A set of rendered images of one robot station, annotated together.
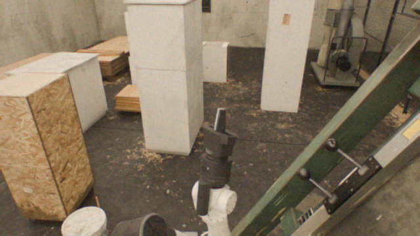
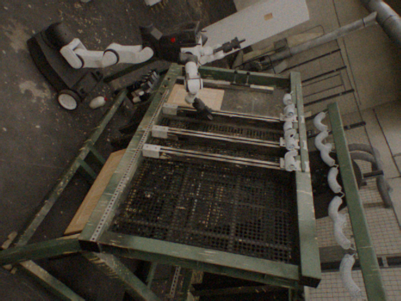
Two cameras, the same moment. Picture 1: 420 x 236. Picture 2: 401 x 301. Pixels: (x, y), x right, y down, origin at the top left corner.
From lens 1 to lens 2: 2.49 m
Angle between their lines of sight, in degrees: 32
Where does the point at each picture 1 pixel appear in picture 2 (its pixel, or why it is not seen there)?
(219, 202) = (220, 54)
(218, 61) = not seen: outside the picture
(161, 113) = not seen: outside the picture
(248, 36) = not seen: outside the picture
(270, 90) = (213, 34)
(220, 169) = (230, 49)
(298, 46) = (253, 36)
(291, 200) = (215, 76)
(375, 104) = (261, 79)
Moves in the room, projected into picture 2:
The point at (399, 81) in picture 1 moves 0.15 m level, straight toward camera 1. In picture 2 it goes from (270, 81) to (267, 80)
